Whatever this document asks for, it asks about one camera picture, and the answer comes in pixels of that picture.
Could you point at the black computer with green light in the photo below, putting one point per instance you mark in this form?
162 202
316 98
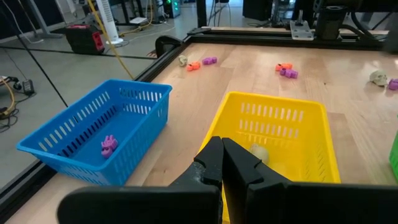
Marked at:
172 9

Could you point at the grey metal table legs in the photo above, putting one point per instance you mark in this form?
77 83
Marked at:
42 26

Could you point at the black cabinet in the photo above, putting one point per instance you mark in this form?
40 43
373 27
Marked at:
258 9

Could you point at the orange plastic skeleton toy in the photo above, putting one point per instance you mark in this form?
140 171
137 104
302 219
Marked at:
193 66
283 66

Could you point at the blue plastic basket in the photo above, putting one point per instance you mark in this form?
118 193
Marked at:
130 124

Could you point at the white flat floor device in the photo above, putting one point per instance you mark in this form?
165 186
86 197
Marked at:
138 20

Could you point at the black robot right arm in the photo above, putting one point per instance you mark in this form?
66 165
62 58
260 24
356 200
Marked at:
329 23

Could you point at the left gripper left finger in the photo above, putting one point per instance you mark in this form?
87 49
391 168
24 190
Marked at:
205 168

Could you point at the purple plastic spider toy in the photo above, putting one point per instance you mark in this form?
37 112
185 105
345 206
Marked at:
289 73
109 146
209 60
393 84

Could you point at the green plastic basket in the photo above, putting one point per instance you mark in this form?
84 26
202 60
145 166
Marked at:
395 155

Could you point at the white tower fan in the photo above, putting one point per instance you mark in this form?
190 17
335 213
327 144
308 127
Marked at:
107 21

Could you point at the black computer tower case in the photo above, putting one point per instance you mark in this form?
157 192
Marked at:
81 40

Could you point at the beige plastic skull toy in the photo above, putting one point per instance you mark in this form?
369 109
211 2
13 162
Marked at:
260 152
183 60
378 77

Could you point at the yellow plastic basket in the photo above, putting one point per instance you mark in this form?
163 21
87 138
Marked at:
280 146

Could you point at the black power adapter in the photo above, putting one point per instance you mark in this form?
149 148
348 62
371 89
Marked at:
28 87

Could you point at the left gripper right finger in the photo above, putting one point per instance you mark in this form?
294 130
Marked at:
242 174

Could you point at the grey metal mounting plate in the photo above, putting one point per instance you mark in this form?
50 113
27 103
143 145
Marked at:
301 31

